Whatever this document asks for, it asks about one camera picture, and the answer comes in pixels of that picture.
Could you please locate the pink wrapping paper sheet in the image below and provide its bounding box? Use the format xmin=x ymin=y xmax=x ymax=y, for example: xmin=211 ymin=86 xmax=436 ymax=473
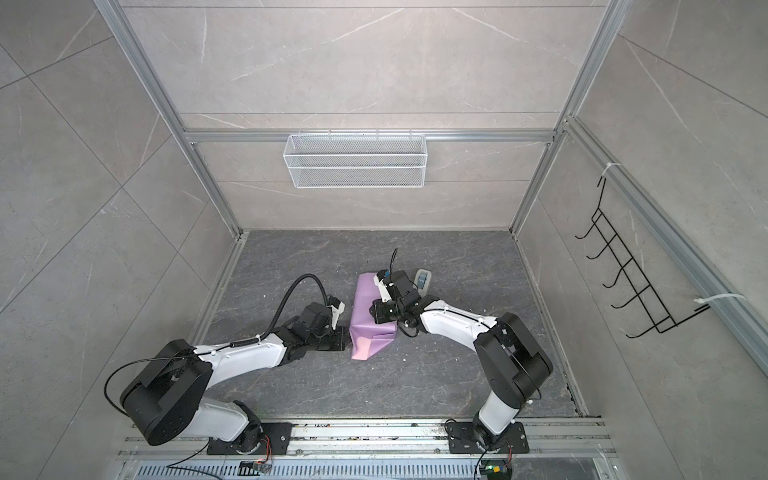
xmin=349 ymin=273 xmax=397 ymax=361

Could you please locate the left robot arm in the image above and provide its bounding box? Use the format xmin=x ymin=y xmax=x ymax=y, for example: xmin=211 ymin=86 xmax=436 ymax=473
xmin=119 ymin=297 xmax=351 ymax=454

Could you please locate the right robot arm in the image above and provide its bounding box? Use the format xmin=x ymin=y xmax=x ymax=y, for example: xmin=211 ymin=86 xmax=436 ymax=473
xmin=370 ymin=270 xmax=554 ymax=453

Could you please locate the white tape dispenser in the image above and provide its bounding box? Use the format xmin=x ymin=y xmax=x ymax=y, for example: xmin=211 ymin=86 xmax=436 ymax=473
xmin=414 ymin=269 xmax=432 ymax=297

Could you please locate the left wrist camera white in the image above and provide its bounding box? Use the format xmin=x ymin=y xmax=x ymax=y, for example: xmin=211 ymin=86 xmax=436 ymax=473
xmin=328 ymin=296 xmax=345 ymax=330

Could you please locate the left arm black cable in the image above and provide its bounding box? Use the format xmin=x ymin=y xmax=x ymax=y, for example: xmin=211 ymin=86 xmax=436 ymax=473
xmin=103 ymin=273 xmax=330 ymax=419

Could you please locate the white wire mesh basket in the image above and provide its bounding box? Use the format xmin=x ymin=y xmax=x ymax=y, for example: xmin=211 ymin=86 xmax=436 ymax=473
xmin=283 ymin=133 xmax=428 ymax=189

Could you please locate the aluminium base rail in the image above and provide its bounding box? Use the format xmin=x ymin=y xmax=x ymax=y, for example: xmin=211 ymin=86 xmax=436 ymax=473
xmin=111 ymin=418 xmax=626 ymax=479

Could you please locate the black wire hook rack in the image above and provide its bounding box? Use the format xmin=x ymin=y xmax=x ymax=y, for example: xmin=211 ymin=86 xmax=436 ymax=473
xmin=574 ymin=177 xmax=711 ymax=339

